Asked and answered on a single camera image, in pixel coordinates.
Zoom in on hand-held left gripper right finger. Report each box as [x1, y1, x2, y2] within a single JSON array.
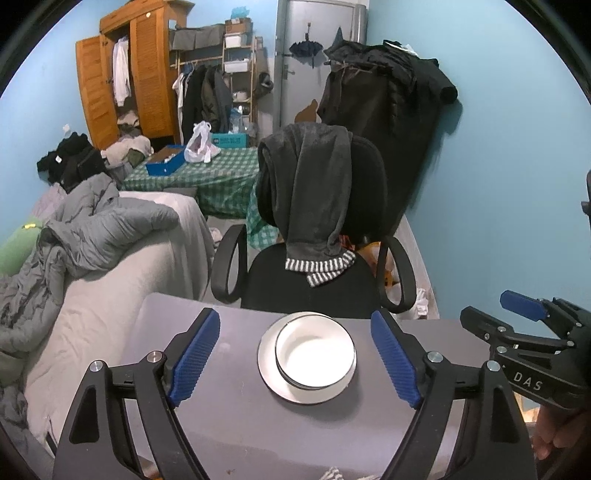
[[370, 310, 539, 480]]

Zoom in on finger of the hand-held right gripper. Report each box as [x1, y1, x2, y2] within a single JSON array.
[[500, 290, 555, 322], [460, 305, 566, 356]]

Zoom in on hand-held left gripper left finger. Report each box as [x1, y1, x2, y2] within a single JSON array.
[[52, 308, 221, 480]]

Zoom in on white plate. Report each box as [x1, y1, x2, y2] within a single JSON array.
[[257, 312, 358, 406]]

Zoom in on person's right hand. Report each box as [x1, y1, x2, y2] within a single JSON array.
[[531, 404, 591, 462]]

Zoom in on orange bag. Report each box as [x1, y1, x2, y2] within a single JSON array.
[[342, 235, 402, 289]]

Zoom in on black office chair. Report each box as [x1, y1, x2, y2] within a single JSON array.
[[210, 134, 415, 319]]

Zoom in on grey white striped fabric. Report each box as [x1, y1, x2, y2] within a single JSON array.
[[318, 467, 384, 480]]

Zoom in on grey puffy duvet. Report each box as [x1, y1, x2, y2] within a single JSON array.
[[0, 173, 181, 356]]

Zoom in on green checkered tablecloth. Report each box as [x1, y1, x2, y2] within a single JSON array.
[[121, 145, 282, 247]]

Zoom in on blue box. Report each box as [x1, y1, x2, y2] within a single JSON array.
[[145, 145, 190, 177]]

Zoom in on green pillow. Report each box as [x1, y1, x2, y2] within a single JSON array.
[[0, 217, 44, 386]]

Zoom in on white plastic bag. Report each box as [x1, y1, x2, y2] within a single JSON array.
[[184, 121, 213, 164]]

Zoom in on beige clothes pile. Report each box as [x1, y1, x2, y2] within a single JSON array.
[[100, 135, 154, 168]]

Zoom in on teal cardboard box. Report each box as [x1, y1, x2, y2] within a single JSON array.
[[210, 133, 249, 148]]

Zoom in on black hanging coats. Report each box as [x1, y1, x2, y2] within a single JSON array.
[[316, 41, 459, 232]]

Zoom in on black clothes pile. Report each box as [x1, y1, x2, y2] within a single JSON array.
[[36, 131, 109, 192]]

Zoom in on clothes rack with dark clothes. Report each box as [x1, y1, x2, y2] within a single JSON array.
[[172, 65, 234, 137]]

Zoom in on grey door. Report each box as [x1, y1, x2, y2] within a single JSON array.
[[273, 0, 370, 134]]

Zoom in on wooden wardrobe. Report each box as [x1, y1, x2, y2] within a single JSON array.
[[75, 0, 195, 151]]

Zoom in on storage shelf with white bins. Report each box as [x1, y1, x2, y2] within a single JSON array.
[[222, 18, 259, 132]]

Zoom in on white hanging shirt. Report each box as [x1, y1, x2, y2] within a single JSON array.
[[112, 37, 131, 107]]

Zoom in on grey storage bag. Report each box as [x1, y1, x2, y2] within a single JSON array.
[[168, 24, 227, 51]]

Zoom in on black umbrella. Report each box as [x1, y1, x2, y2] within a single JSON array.
[[289, 41, 325, 69]]

